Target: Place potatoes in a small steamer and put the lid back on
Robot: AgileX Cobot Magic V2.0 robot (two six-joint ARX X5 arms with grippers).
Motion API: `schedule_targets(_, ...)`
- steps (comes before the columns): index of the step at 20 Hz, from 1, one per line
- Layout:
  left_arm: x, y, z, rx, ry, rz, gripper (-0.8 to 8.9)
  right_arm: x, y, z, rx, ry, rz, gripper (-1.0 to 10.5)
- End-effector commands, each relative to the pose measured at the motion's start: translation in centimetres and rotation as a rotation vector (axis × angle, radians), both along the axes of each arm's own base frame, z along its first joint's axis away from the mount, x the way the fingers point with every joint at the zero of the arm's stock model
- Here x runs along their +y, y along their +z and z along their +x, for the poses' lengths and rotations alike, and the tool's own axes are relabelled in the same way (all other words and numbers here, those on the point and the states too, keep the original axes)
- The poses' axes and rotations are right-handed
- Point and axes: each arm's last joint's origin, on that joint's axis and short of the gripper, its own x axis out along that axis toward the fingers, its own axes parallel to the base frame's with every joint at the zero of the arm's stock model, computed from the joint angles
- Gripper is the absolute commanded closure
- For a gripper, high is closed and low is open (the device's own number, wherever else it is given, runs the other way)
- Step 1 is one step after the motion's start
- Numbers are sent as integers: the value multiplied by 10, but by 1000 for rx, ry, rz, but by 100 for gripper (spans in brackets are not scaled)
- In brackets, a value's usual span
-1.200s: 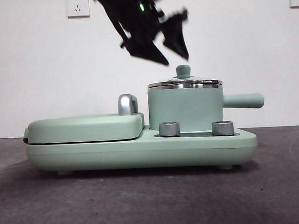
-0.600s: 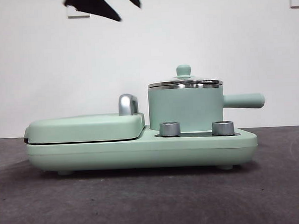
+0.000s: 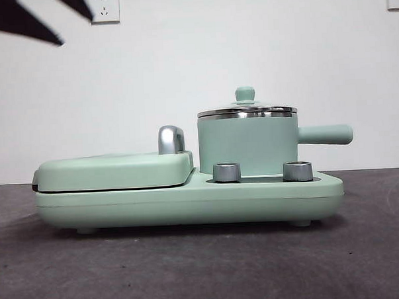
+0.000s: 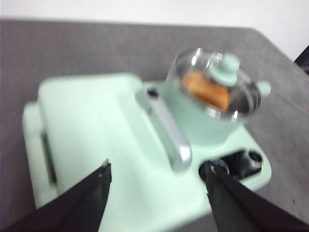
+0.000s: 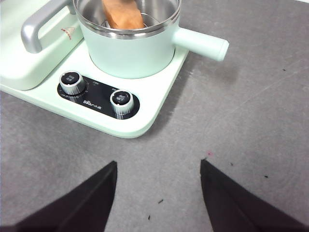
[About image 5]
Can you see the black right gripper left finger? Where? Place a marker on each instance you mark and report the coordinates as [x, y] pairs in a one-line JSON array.
[[79, 205]]

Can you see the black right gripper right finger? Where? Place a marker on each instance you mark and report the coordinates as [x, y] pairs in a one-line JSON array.
[[236, 207]]

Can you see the brown potato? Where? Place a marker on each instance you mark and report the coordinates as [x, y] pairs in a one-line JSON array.
[[123, 17]]

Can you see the silver control knob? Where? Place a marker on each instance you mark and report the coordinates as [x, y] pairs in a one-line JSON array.
[[72, 81], [122, 100]]

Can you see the green breakfast machine base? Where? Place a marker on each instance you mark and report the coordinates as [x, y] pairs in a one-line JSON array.
[[157, 96]]

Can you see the green hinged griddle cover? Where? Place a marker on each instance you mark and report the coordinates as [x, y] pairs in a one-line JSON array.
[[48, 65]]

